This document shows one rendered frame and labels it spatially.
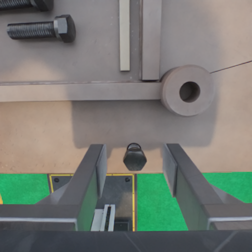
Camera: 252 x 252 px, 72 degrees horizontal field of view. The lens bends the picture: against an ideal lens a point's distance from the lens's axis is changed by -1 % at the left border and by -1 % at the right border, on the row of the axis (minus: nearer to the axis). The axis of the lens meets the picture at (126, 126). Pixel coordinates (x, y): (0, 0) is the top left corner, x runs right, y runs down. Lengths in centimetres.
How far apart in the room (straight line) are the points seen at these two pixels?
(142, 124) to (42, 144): 10
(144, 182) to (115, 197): 42
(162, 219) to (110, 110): 198
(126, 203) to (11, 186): 121
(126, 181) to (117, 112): 128
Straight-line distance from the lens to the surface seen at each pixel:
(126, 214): 162
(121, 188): 146
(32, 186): 208
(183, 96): 16
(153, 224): 215
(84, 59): 17
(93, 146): 15
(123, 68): 16
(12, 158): 22
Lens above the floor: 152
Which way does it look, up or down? 75 degrees down
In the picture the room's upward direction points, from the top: 177 degrees counter-clockwise
